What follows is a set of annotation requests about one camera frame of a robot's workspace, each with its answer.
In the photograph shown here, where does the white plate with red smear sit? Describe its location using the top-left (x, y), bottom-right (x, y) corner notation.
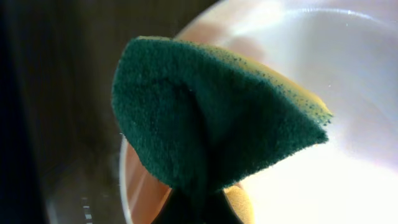
top-left (112, 0), bottom-right (397, 224)

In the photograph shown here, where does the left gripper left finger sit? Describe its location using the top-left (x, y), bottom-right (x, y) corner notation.
top-left (152, 189), bottom-right (190, 224)

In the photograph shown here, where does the green and yellow sponge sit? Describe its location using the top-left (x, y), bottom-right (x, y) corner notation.
top-left (112, 37), bottom-right (333, 223)

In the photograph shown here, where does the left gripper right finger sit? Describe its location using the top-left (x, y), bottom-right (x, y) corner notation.
top-left (206, 191), bottom-right (243, 224)

